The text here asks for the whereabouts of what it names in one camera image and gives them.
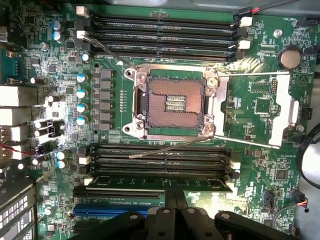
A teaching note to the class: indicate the silver coin battery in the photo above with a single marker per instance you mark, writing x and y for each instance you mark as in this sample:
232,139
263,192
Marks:
290,58

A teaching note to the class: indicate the CPU socket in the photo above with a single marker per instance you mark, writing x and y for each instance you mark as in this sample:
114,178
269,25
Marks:
175,85

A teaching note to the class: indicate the green motherboard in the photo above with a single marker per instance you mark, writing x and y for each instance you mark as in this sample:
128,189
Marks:
250,162

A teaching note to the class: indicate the grey metal PC case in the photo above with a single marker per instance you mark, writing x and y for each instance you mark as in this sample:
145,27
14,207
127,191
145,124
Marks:
313,212

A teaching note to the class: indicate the silver socket cover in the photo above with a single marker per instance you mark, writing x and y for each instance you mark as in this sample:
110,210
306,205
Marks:
281,112

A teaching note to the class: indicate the blue expansion slot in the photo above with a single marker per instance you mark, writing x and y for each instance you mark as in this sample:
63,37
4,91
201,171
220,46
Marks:
105,210

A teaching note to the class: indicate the thin steel locking lever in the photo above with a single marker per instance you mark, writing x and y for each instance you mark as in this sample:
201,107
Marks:
172,146
110,52

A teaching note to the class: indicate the short black expansion slot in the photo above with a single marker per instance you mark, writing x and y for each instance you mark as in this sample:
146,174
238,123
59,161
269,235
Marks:
81,225

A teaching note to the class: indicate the long black expansion slot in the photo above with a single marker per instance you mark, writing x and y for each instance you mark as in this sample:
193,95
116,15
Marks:
112,193

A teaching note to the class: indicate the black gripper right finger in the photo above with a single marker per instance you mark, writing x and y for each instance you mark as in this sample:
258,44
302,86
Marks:
195,225

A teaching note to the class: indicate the blue topped capacitor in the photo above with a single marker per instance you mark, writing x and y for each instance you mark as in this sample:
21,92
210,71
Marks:
57,25
85,57
58,36
82,77
60,155
81,93
81,107
81,120
60,164

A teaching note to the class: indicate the silver rear port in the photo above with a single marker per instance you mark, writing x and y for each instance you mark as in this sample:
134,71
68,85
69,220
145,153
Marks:
15,96
10,135
7,157
12,116

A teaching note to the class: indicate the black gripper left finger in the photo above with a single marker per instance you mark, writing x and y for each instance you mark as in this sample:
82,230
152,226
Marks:
160,225

